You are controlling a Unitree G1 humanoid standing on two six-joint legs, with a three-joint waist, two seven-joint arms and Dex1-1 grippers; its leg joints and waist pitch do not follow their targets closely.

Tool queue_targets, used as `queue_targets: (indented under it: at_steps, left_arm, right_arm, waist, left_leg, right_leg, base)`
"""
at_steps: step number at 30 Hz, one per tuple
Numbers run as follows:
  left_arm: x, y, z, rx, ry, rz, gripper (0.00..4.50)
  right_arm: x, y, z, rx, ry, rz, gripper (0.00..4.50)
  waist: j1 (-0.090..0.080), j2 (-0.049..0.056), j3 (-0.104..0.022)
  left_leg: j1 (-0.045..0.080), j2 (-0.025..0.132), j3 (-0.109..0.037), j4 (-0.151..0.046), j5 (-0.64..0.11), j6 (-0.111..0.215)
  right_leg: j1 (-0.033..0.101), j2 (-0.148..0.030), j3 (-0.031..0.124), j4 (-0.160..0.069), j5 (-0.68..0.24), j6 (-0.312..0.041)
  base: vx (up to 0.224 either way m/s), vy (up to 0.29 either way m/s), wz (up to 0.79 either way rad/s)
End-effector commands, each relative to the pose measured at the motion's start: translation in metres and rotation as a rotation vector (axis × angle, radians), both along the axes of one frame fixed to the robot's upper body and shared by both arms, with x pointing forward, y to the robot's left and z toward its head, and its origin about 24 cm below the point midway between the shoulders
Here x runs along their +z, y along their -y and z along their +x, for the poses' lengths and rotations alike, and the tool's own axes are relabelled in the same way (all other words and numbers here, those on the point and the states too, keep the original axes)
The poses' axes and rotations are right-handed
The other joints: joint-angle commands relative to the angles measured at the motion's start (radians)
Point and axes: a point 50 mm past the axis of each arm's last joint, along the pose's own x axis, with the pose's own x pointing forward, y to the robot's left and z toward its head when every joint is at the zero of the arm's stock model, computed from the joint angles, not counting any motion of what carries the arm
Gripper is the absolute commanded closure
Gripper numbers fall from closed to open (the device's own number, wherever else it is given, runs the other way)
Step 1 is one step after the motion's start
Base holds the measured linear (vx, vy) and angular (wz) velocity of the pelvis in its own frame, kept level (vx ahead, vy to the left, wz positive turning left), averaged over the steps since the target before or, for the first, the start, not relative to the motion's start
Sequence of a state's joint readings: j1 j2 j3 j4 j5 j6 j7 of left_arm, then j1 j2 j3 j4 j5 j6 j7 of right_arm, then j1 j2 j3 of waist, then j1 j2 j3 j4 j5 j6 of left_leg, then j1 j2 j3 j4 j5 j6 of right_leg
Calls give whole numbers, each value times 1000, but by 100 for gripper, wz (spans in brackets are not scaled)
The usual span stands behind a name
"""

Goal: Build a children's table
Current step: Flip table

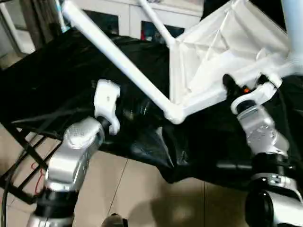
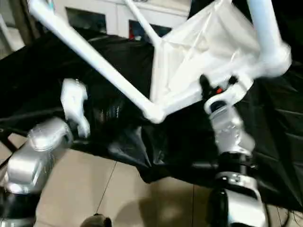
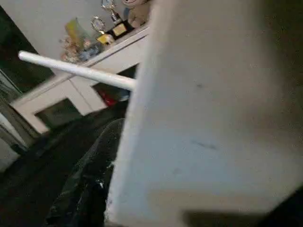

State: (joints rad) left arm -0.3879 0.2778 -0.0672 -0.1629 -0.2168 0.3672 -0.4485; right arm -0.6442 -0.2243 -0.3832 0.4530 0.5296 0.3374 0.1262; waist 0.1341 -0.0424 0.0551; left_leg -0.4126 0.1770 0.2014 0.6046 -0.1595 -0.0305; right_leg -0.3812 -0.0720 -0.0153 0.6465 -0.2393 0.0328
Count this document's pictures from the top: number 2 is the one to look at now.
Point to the black mat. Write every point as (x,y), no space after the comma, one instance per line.
(59,82)

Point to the white plastic table leg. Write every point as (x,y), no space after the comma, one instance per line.
(144,23)
(94,59)
(267,30)

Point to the white cabinet with glass doors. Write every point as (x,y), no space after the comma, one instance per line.
(118,14)

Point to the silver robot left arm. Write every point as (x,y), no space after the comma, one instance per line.
(38,149)

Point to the black backdrop cloth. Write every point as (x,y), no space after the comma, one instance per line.
(291,23)

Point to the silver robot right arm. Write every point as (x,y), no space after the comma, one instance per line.
(229,132)

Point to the white plastic table top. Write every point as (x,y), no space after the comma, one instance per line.
(201,47)

